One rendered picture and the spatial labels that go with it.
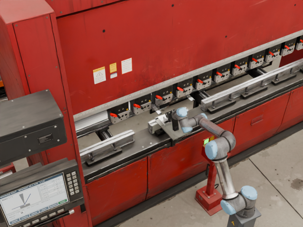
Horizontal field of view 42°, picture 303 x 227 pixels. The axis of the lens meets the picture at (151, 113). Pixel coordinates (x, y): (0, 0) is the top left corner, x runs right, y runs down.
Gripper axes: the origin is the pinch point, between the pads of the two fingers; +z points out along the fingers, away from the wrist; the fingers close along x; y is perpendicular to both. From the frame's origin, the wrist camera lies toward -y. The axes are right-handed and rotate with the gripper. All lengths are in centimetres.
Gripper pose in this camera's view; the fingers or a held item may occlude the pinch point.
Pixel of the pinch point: (167, 122)
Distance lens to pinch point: 326.5
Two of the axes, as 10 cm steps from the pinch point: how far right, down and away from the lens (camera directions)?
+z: -3.0, 1.9, 9.3
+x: -8.9, 3.1, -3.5
